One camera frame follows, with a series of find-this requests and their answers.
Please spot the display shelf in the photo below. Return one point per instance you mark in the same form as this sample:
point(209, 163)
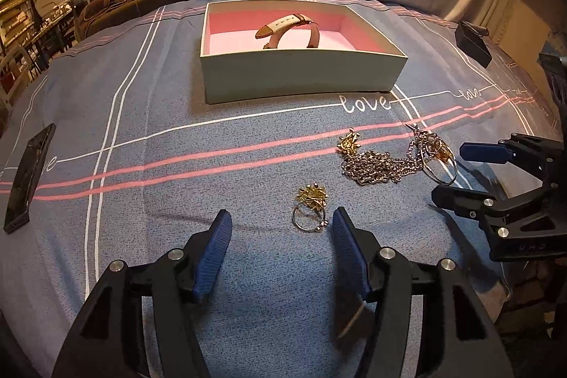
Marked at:
point(17, 19)

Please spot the black flat case left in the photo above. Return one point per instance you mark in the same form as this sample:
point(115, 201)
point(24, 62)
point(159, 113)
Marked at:
point(29, 178)

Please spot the white chair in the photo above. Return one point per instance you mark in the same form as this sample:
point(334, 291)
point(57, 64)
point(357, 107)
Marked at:
point(13, 72)

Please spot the small gold flower charm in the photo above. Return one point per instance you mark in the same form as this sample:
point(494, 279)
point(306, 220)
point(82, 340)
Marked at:
point(436, 150)

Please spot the dark object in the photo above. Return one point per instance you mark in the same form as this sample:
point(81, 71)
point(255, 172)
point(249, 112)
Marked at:
point(556, 81)

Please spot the gold flower brooch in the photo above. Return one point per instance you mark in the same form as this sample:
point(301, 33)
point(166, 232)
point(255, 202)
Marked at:
point(350, 143)

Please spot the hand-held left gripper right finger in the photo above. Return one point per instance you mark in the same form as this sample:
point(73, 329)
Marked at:
point(350, 254)

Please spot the grey-blue printed bedsheet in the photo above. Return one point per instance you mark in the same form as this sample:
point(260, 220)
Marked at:
point(177, 165)

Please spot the large silver hoop earring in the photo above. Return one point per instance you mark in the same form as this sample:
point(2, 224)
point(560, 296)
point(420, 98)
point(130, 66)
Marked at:
point(452, 172)

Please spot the white box with pink lining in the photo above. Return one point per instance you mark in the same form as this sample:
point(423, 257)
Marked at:
point(288, 81)

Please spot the small black box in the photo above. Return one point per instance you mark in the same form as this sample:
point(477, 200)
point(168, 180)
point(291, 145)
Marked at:
point(474, 41)

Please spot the small silver hoop earring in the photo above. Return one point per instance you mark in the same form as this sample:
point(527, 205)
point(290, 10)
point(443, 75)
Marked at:
point(418, 147)

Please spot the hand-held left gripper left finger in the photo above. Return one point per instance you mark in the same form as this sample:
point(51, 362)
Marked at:
point(213, 254)

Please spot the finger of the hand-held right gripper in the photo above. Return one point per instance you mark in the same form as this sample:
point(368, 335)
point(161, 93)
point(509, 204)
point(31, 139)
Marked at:
point(483, 152)
point(460, 198)

